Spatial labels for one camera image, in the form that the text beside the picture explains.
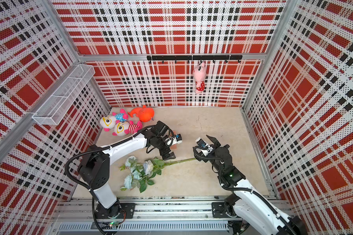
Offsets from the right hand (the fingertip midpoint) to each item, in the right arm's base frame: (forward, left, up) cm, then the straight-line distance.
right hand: (204, 140), depth 78 cm
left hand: (+1, +18, -11) cm, 21 cm away
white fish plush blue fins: (+24, +67, -13) cm, 72 cm away
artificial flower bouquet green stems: (-11, +36, -16) cm, 41 cm away
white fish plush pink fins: (+18, +53, -12) cm, 57 cm away
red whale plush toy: (+32, +41, -13) cm, 54 cm away
